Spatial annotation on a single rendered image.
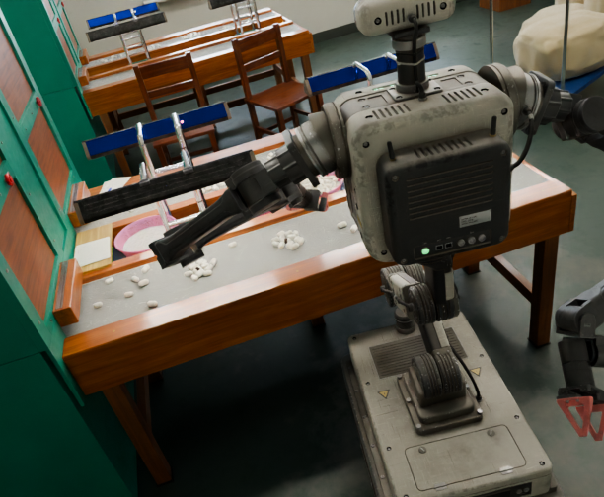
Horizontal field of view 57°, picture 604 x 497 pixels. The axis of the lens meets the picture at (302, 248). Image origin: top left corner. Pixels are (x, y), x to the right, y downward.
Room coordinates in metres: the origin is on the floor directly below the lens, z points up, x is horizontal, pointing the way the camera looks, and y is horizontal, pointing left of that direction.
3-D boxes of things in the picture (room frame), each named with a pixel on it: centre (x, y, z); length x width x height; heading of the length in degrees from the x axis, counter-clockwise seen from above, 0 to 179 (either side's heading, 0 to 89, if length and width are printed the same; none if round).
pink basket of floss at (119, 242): (1.99, 0.61, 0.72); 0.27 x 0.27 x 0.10
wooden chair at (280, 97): (4.16, -0.12, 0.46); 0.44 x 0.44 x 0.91; 31
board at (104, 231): (1.96, 0.82, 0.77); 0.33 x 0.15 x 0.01; 9
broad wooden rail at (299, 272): (1.54, -0.08, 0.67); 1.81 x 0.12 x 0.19; 99
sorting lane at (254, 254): (1.75, -0.04, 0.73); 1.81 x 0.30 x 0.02; 99
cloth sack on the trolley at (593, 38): (3.99, -2.25, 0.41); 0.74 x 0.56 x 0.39; 102
